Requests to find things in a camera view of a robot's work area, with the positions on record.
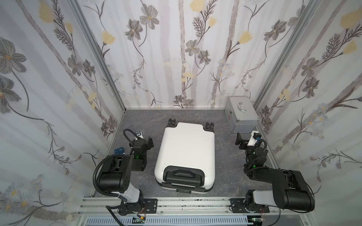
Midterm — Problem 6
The white hard-shell suitcase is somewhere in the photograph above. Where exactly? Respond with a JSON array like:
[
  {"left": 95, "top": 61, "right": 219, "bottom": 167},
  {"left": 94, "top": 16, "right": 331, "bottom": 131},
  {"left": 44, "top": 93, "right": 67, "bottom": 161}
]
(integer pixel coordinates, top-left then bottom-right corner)
[{"left": 154, "top": 119, "right": 216, "bottom": 194}]

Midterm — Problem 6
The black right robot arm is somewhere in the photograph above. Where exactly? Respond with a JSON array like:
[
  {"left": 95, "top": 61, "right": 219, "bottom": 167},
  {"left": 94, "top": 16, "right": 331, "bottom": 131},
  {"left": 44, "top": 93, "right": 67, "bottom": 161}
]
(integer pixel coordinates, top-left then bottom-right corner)
[{"left": 235, "top": 131, "right": 315, "bottom": 213}]

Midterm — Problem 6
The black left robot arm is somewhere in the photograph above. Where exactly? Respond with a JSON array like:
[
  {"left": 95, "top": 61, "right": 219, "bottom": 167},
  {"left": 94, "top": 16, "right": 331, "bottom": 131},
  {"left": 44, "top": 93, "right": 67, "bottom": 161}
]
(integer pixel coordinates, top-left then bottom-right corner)
[{"left": 92, "top": 129, "right": 154, "bottom": 216}]

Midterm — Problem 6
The blue pill box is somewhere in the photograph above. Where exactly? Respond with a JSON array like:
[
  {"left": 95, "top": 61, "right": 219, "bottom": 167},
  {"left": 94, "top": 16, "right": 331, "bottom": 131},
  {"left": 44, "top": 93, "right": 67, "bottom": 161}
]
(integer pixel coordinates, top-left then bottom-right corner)
[{"left": 114, "top": 147, "right": 124, "bottom": 154}]

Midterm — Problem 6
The silver aluminium case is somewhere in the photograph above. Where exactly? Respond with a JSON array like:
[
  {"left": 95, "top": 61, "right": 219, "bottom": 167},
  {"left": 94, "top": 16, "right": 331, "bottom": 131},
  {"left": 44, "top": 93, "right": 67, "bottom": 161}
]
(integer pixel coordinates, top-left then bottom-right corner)
[{"left": 225, "top": 96, "right": 259, "bottom": 134}]

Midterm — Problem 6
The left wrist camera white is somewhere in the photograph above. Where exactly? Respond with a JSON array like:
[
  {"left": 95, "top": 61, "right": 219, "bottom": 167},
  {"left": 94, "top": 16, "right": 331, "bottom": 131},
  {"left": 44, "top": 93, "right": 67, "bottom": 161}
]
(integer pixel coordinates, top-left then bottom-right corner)
[{"left": 134, "top": 130, "right": 143, "bottom": 140}]

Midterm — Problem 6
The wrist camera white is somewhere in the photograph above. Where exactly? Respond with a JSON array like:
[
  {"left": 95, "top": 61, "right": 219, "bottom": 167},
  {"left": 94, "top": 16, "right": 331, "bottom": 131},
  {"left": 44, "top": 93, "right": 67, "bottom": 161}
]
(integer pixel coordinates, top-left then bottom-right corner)
[
  {"left": 248, "top": 131, "right": 262, "bottom": 147},
  {"left": 134, "top": 130, "right": 143, "bottom": 140}
]

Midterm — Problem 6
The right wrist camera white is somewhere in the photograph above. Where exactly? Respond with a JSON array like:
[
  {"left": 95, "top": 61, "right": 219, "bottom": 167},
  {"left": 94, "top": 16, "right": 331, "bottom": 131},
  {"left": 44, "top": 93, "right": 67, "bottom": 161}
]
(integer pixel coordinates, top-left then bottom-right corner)
[{"left": 248, "top": 131, "right": 262, "bottom": 147}]

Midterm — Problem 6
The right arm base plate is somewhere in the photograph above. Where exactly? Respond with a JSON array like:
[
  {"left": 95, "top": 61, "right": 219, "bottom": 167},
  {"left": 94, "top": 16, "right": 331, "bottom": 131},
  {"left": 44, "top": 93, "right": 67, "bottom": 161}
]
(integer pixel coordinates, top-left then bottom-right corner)
[{"left": 230, "top": 198, "right": 270, "bottom": 214}]

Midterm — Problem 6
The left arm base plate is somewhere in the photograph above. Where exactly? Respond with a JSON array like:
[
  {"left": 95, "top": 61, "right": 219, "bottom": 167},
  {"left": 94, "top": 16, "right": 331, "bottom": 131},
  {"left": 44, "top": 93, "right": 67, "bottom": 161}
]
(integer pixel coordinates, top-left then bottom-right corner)
[{"left": 117, "top": 198, "right": 158, "bottom": 216}]

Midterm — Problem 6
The aluminium mounting rail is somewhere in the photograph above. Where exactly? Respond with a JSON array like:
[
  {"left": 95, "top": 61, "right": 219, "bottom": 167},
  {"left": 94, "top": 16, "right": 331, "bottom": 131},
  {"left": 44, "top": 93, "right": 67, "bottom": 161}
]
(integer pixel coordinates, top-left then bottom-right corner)
[{"left": 76, "top": 196, "right": 309, "bottom": 218}]

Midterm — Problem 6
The white slotted cable duct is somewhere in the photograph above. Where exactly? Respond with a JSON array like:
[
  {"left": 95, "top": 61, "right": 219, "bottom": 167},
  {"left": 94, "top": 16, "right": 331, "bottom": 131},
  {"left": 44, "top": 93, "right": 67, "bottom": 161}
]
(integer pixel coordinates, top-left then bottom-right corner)
[{"left": 84, "top": 216, "right": 255, "bottom": 226}]

